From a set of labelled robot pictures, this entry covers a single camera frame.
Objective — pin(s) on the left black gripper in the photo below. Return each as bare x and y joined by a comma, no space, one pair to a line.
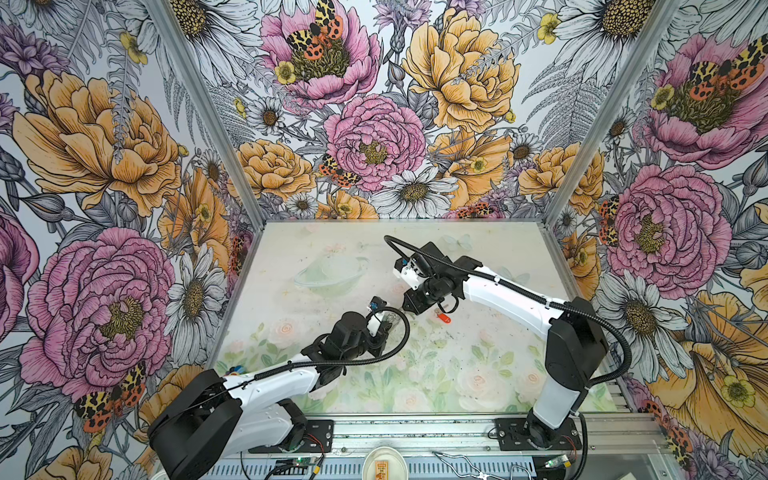
380,340

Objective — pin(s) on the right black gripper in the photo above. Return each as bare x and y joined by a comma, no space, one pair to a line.
413,303

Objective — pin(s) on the key with red tag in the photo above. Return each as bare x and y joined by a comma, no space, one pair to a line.
443,318

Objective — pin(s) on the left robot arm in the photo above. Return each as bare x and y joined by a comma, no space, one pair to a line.
215,416

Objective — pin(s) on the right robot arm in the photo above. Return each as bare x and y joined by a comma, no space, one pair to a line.
582,349

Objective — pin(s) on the white round dish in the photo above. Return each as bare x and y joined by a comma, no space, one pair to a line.
384,463

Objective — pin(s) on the green circuit board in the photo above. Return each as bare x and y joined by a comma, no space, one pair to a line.
298,466

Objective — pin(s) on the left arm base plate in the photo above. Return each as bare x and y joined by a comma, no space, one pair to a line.
315,437

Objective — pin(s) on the aluminium front rail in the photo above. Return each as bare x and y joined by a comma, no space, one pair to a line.
601,433

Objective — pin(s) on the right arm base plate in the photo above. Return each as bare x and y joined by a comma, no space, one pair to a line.
524,434

